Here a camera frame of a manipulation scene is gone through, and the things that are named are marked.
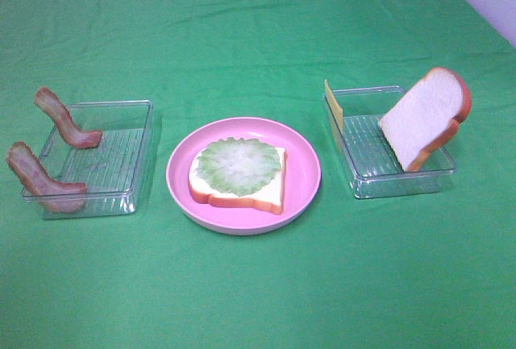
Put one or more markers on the bread slice from tray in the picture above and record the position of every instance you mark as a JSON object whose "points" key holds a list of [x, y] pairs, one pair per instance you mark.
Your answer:
{"points": [[269, 200]]}

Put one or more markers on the left clear plastic tray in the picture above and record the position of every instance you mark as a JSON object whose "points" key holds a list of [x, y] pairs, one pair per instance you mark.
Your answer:
{"points": [[113, 172]]}

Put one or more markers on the pink round plate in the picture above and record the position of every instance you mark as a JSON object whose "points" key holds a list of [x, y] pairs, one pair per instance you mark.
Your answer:
{"points": [[302, 177]]}

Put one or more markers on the yellow cheese slice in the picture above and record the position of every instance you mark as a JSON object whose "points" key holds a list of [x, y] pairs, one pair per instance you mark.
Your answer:
{"points": [[335, 108]]}

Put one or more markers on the bacon strip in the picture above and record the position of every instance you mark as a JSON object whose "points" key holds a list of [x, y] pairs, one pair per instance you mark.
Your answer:
{"points": [[72, 134], [36, 180]]}

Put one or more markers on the green lettuce leaf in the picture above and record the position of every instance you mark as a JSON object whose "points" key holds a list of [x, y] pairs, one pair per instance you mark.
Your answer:
{"points": [[237, 167]]}

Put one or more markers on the clear plastic tray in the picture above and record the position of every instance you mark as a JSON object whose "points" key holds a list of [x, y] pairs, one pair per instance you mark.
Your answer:
{"points": [[369, 163], [113, 172]]}

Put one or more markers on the bread slice in right tray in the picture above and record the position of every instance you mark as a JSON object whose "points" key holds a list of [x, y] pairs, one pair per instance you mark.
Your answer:
{"points": [[426, 117]]}

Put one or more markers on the right clear plastic tray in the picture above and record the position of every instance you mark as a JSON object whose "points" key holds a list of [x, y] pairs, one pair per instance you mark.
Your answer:
{"points": [[369, 163]]}

